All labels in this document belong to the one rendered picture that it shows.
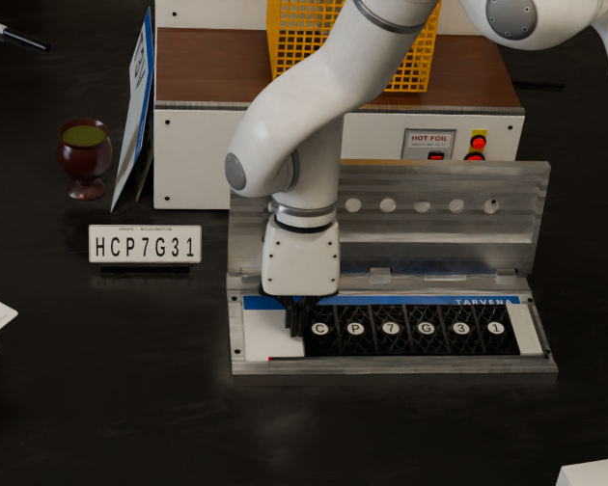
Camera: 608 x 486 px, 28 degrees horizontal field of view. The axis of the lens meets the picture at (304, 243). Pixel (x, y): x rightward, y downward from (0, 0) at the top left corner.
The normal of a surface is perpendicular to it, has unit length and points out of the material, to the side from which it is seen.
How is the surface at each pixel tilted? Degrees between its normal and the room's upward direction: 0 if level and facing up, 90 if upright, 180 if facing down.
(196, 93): 0
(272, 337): 0
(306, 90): 40
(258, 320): 0
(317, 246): 76
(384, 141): 90
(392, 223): 81
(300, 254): 84
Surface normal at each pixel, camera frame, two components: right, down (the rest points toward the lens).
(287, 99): -0.33, -0.26
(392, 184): 0.10, 0.51
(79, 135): 0.07, -0.77
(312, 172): 0.54, 0.44
